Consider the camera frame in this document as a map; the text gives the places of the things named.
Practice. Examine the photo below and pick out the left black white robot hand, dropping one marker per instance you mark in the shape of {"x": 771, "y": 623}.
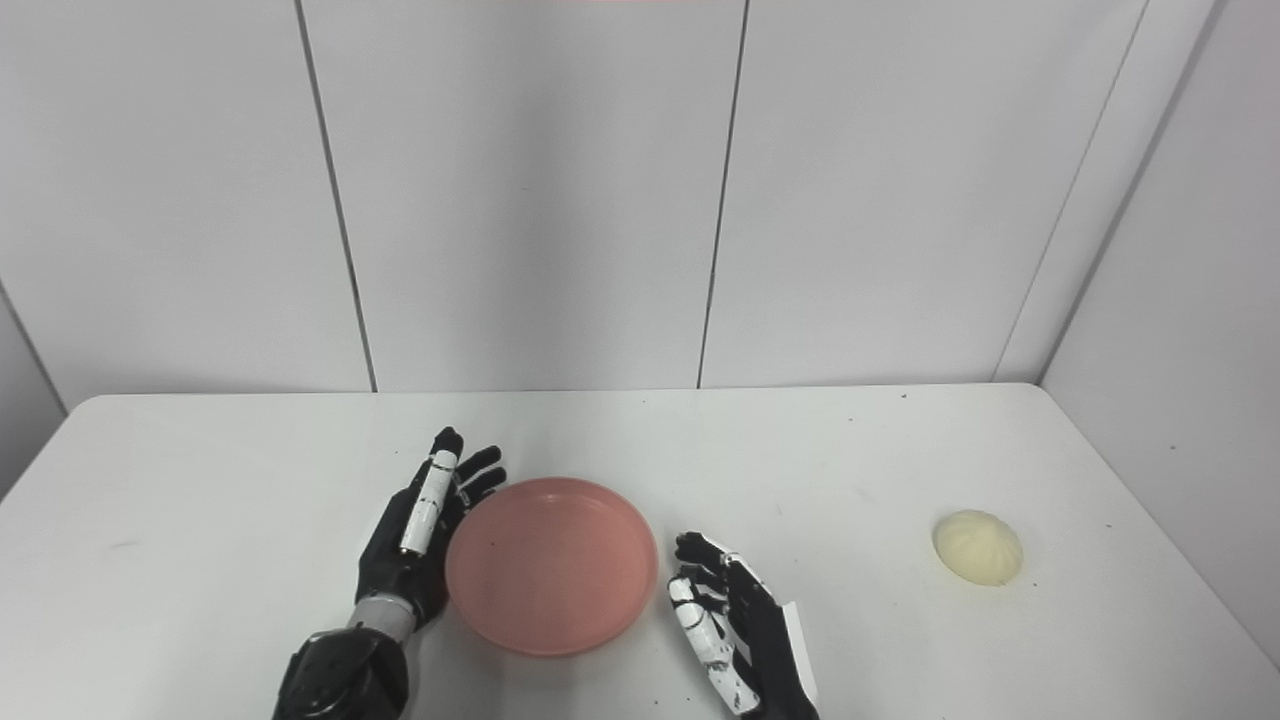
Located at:
{"x": 410, "y": 550}

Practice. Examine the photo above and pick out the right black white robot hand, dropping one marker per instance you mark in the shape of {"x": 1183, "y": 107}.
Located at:
{"x": 745, "y": 630}

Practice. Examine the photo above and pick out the cream steamed bun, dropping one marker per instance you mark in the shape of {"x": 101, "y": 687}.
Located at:
{"x": 978, "y": 547}

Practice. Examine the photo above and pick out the pink round plate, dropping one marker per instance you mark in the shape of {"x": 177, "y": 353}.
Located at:
{"x": 551, "y": 566}

